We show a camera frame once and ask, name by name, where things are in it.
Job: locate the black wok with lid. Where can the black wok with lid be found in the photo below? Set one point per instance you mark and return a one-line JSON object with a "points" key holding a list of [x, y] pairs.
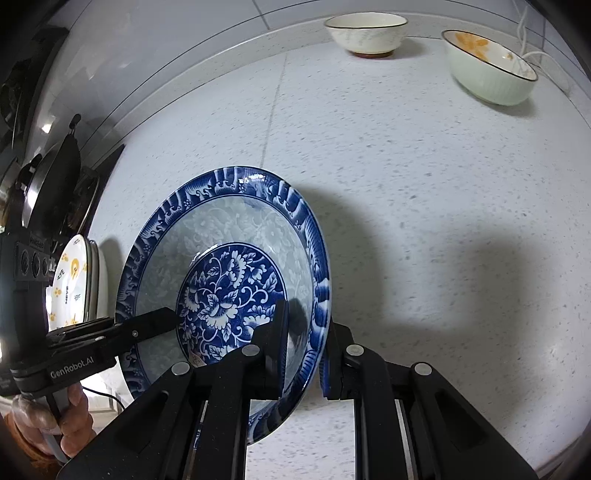
{"points": [[55, 184]]}

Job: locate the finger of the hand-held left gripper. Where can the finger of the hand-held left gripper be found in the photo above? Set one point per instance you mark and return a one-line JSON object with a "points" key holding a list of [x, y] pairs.
{"points": [[138, 325]]}

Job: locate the person's left hand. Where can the person's left hand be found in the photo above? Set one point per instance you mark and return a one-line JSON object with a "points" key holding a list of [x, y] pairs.
{"points": [[78, 415]]}

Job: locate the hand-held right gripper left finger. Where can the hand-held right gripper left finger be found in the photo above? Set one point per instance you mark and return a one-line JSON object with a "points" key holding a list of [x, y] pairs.
{"points": [[279, 350]]}

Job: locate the white bowl with dark rim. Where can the white bowl with dark rim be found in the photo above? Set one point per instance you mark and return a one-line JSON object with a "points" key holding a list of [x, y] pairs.
{"points": [[364, 37]]}

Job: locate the pale bowl with orange flowers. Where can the pale bowl with orange flowers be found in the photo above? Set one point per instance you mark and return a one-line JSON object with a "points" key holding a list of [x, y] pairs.
{"points": [[485, 78]]}

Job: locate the blue and white floral bowl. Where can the blue and white floral bowl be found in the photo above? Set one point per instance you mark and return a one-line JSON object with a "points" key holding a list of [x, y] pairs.
{"points": [[221, 221]]}

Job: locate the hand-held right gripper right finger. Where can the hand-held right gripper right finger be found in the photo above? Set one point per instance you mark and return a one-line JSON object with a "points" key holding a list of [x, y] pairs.
{"points": [[325, 374]]}

